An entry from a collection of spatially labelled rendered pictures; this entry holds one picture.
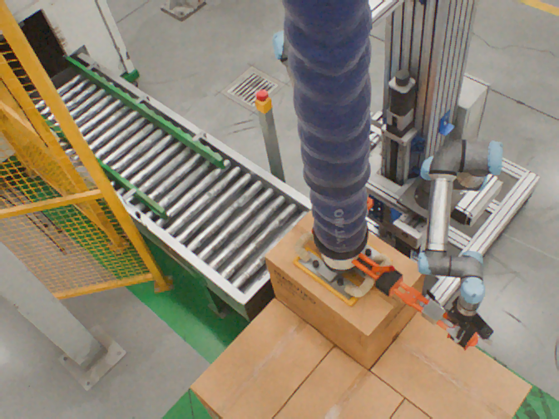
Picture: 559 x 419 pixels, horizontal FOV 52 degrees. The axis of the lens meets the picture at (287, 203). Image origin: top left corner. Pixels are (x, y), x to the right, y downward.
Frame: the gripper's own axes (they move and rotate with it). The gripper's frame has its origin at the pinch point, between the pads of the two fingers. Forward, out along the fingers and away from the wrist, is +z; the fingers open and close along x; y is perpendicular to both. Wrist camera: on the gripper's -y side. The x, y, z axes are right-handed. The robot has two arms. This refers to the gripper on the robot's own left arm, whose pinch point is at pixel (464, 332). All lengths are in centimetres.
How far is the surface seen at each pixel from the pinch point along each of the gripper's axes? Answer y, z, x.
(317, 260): 68, 8, 8
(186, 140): 200, 44, -18
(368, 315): 35.6, 12.9, 12.7
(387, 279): 35.7, -1.6, 1.1
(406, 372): 16, 53, 9
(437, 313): 12.1, -1.4, 0.2
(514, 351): -12, 107, -56
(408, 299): 23.9, -1.3, 2.6
